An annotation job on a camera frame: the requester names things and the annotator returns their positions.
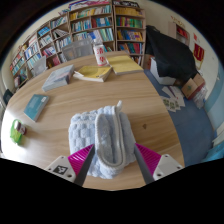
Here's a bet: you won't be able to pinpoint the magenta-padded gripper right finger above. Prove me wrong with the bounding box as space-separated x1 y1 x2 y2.
132 143 185 186

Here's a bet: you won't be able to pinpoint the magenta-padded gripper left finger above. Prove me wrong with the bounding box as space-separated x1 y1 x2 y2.
44 143 96 187

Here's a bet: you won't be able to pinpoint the white textured towel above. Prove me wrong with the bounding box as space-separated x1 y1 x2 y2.
68 100 138 180

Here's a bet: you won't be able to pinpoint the green plastic bag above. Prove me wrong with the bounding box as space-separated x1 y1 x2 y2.
9 118 24 145

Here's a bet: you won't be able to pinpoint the scattered white paper sheets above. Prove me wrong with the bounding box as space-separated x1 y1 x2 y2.
159 84 186 114

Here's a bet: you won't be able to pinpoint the teal book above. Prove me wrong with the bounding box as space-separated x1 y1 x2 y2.
23 93 51 123

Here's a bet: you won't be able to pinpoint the brown cardboard box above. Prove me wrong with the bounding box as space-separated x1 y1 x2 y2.
180 73 207 101

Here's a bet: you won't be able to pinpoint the white box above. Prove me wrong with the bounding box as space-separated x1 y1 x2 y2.
149 57 178 86

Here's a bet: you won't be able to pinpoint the dark office chair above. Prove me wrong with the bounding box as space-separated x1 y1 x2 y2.
2 88 15 106

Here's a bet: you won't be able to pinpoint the grey-blue thick book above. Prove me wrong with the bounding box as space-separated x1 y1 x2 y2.
41 64 76 93

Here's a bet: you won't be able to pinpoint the grey mesh office chair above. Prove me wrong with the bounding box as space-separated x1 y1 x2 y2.
61 38 95 62
31 55 48 77

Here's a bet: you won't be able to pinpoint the flat yellow book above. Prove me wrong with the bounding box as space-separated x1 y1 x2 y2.
105 54 145 77

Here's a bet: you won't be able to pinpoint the black cloth cover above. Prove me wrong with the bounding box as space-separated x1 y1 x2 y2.
145 25 199 83

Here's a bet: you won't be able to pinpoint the white plastic bottle red label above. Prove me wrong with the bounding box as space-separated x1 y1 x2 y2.
92 43 109 67

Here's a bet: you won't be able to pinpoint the wooden bookshelf full of books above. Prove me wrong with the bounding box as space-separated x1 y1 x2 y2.
9 0 148 90

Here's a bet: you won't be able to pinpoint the small wooden wall shelf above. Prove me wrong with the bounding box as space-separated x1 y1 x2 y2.
168 21 190 47

